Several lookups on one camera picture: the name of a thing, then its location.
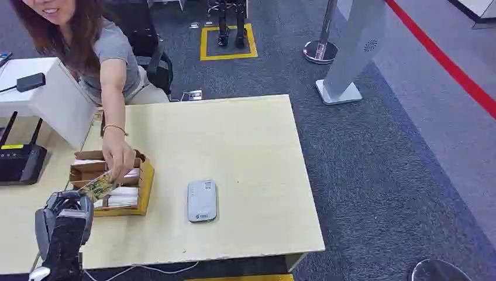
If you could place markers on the yellow floor tape square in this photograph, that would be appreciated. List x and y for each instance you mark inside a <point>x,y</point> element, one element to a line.
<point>203,42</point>

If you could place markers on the black power adapter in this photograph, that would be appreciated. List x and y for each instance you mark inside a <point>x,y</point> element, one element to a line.
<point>31,82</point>

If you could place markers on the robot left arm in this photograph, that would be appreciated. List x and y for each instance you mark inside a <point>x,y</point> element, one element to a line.
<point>64,252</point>

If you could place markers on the printed yellow-green card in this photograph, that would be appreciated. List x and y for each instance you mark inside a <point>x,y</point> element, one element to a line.
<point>97,188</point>

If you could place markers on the white box cabinet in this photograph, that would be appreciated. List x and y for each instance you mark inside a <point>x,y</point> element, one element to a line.
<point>58,101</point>

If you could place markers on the pale wooden desk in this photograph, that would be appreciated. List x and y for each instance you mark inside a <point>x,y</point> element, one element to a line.
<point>240,163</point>

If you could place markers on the chrome round base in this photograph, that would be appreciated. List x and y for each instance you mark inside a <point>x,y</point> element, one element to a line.
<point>438,271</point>

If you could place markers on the red floor tape line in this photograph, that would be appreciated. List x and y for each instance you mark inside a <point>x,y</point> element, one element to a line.
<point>445,62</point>

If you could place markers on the yellow floor tape strip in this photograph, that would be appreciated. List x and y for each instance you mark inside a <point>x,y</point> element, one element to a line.
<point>240,278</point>

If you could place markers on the grey card reader device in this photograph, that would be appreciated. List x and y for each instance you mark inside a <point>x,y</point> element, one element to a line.
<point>202,201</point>

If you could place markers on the thin white card stack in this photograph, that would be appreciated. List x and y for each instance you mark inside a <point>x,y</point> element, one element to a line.
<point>86,161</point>

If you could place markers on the black humanoid robot legs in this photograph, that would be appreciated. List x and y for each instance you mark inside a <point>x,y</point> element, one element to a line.
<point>231,23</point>

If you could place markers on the small white card stack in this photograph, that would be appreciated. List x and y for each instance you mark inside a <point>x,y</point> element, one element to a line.
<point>133,173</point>

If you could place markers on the person's hand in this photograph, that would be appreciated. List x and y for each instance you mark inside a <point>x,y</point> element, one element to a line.
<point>118,155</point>

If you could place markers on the black router with antennas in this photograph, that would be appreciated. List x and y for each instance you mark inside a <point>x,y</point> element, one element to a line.
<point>19,165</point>

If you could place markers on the silver floor socket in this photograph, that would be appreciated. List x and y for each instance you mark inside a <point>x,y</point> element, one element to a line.
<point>195,95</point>

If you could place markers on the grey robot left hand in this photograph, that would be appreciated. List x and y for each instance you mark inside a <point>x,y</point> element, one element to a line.
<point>66,217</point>

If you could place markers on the person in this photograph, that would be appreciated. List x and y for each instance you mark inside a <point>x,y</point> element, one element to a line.
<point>108,46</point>

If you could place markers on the black office chair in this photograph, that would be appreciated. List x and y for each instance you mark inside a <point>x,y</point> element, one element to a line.
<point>143,38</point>

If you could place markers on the grey sign stand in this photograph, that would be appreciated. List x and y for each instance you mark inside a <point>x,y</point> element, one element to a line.
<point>348,50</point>

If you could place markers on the wooden card box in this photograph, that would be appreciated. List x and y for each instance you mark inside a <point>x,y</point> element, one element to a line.
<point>145,190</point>

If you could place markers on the large white card stack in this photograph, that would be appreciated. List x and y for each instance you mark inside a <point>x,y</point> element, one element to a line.
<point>123,196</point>

